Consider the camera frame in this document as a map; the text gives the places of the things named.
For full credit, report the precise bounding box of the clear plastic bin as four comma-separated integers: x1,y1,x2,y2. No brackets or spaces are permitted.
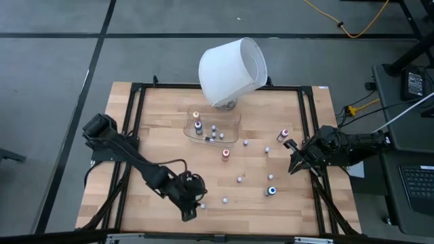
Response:
182,104,242,145

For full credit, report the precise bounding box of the black electronic device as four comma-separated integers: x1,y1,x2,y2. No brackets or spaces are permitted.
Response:
401,66,425,101

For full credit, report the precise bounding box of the black stand leg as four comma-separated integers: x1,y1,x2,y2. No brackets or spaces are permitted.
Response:
382,32,434,77

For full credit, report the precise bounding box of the black aluminium table frame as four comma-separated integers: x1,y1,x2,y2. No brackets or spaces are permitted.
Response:
79,75,362,244

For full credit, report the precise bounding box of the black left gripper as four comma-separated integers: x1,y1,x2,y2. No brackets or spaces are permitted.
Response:
170,170,208,222

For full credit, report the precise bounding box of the white paper sheet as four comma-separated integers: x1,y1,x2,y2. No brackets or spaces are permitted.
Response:
348,161,366,180

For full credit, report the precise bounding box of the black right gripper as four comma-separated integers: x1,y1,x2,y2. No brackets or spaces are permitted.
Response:
283,134,336,176

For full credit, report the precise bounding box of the yellow power plug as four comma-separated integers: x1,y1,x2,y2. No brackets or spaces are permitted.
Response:
346,98,381,117

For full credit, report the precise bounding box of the black keyboard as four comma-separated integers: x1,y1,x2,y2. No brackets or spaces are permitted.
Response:
399,164,434,215

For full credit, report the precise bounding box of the white rod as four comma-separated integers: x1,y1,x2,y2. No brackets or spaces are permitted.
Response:
371,91,434,134

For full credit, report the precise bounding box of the silver aluminium rail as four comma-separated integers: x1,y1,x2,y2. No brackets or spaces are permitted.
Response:
294,236,335,244

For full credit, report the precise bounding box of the silver aluminium bracket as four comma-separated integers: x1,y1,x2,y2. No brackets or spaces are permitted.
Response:
104,232,150,244

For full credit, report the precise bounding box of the yellow power cord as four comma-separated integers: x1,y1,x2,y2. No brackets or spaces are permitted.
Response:
303,0,391,39

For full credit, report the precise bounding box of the black floor object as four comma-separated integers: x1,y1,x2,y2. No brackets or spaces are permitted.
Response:
0,147,27,164

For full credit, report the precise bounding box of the dark grey side desk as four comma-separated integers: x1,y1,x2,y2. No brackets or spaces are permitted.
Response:
372,63,434,238

